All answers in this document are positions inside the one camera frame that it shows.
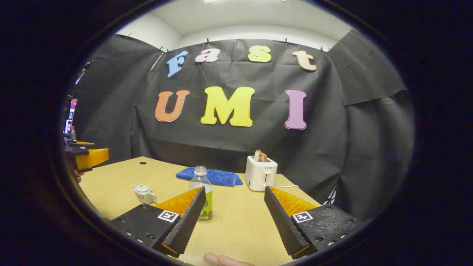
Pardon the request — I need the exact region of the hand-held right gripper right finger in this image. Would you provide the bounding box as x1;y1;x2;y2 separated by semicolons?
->
264;186;364;260

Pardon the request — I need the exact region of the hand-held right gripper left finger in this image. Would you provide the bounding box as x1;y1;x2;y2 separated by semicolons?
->
110;186;207;258

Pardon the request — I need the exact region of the green label water bottle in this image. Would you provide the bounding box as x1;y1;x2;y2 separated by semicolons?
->
189;166;213;223

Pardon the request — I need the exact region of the white teacup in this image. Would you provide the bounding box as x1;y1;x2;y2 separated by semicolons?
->
133;189;157;205

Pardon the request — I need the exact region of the computer monitor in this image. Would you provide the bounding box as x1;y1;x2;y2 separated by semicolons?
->
65;98;78;134

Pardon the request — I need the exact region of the black white striped sheet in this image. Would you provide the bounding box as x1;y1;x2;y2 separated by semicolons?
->
324;186;337;206

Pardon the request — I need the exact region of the blue towel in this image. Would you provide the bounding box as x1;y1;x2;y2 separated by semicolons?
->
176;167;243;187

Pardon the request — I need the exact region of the white toaster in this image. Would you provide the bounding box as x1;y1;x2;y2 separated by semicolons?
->
245;155;278;192

